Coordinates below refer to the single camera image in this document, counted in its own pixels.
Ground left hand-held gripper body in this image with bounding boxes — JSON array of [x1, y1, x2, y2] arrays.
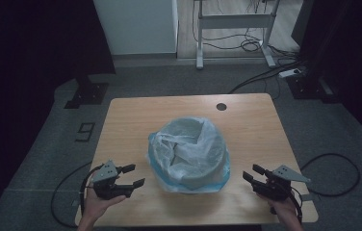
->
[[90, 159, 129, 200]]

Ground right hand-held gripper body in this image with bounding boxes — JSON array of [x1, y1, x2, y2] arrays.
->
[[251, 165, 312, 202]]

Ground green plastic bin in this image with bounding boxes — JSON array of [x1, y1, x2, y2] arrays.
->
[[151, 116, 230, 195]]

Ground white plastic bin bag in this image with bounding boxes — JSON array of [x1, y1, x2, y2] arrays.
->
[[145, 115, 231, 194]]

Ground person's right hand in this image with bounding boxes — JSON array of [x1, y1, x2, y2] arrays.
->
[[257, 192, 299, 223]]

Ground person's left hand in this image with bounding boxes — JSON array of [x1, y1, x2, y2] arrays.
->
[[83, 187, 127, 223]]

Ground black stand base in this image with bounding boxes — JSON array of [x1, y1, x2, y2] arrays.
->
[[64, 73, 110, 110], [286, 75, 341, 104]]

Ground white power strip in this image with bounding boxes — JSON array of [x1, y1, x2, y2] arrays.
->
[[278, 67, 302, 79]]

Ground black curtain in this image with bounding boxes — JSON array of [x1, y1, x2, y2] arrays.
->
[[0, 0, 116, 193], [291, 0, 362, 152]]

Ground white cabinet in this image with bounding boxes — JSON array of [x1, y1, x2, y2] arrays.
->
[[92, 0, 179, 56]]

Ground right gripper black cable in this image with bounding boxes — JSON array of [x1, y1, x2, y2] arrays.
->
[[270, 186, 304, 225]]

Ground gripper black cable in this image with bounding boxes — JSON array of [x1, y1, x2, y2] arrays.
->
[[79, 164, 105, 217], [270, 186, 304, 225]]

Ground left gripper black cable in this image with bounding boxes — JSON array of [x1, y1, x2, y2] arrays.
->
[[79, 164, 105, 217]]

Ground looped black floor cable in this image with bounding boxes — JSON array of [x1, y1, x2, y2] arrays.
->
[[299, 152, 361, 197]]

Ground thick black floor cable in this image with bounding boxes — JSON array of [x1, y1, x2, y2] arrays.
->
[[228, 59, 307, 95]]

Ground coiled thin black cable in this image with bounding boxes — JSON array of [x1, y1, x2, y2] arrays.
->
[[192, 0, 269, 53]]

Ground black cables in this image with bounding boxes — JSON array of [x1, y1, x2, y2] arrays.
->
[[194, 0, 281, 70]]

